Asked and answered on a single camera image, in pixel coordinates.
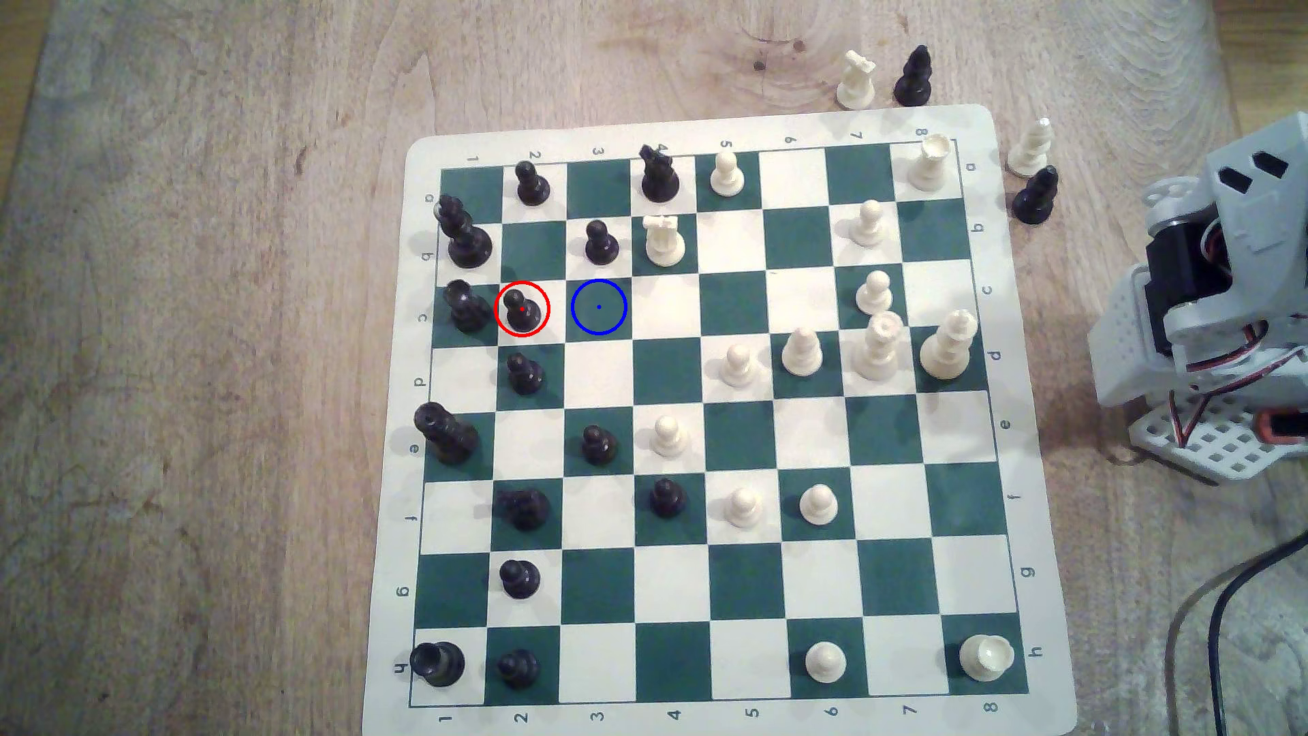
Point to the black chess pawn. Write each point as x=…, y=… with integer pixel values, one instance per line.
x=600, y=447
x=602, y=245
x=523, y=312
x=667, y=500
x=525, y=377
x=518, y=670
x=531, y=188
x=520, y=581

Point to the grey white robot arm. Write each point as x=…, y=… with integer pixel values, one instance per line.
x=1242, y=235

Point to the white chess pawn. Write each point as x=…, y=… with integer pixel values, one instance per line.
x=744, y=509
x=869, y=227
x=874, y=298
x=727, y=179
x=826, y=664
x=737, y=369
x=819, y=507
x=670, y=440

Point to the white chess knight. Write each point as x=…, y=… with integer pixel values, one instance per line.
x=855, y=88
x=664, y=245

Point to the white chess bishop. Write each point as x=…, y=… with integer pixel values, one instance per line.
x=1030, y=153
x=802, y=355

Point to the black chess knight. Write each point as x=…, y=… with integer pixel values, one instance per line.
x=527, y=509
x=659, y=180

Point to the black chess rook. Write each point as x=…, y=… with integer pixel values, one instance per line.
x=469, y=310
x=439, y=664

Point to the black chess queen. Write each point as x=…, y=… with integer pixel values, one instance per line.
x=450, y=437

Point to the white chess queen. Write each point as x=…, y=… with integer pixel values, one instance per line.
x=880, y=353

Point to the white chess king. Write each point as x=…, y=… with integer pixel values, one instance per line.
x=947, y=353

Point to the white chess rook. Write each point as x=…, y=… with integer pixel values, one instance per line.
x=928, y=168
x=987, y=660

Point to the black chess bishop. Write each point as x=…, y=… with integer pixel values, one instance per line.
x=1035, y=200
x=914, y=84

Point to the green white chessboard mat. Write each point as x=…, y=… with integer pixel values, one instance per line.
x=674, y=583

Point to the white grid base plate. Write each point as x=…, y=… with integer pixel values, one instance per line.
x=1226, y=445

